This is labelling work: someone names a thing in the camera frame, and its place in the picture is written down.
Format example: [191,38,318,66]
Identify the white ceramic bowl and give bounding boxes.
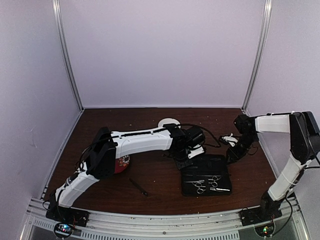
[158,118,180,128]

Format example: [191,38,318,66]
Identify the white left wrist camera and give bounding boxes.
[187,146,205,159]

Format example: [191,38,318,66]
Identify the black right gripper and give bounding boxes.
[225,133,258,164]

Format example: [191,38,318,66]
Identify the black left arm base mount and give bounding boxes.
[45,206,90,227]

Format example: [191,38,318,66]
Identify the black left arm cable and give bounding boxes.
[174,123,222,148]

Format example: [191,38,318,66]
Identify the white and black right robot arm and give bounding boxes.
[226,111,320,221]

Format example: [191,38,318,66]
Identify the black zippered tool case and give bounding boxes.
[180,154,233,197]

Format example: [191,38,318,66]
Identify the silver hair cutting scissors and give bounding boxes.
[208,175,231,193]

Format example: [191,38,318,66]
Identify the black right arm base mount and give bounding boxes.
[239,207,283,226]

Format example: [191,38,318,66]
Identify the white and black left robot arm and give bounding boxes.
[49,123,205,222]

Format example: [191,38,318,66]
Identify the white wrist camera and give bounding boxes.
[187,146,205,159]
[218,133,238,147]

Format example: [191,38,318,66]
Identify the left aluminium frame post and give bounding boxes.
[52,0,84,112]

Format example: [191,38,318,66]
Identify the right aluminium frame post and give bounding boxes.
[241,0,273,113]

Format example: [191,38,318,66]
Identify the aluminium frame post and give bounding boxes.
[52,0,84,112]
[241,0,273,113]

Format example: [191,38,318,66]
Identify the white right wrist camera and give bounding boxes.
[218,133,238,147]

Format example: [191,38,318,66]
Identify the black hair clip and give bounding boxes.
[129,178,149,197]

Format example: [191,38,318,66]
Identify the silver thinning scissors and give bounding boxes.
[191,180,206,194]

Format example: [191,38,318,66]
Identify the red floral plate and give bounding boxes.
[114,155,131,174]

